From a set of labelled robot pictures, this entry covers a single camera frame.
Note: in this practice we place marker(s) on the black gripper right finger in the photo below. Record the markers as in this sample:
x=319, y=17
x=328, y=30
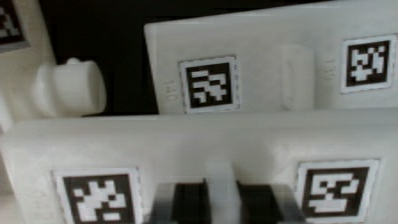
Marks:
x=268, y=206

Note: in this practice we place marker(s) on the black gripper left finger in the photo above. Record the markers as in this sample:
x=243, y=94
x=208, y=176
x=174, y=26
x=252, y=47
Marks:
x=181, y=204

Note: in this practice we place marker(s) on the white cabinet door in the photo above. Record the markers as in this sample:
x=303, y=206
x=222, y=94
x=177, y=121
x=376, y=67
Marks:
x=295, y=58
x=87, y=164

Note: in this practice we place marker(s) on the white cabinet body box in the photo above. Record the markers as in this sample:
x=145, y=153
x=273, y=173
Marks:
x=46, y=90

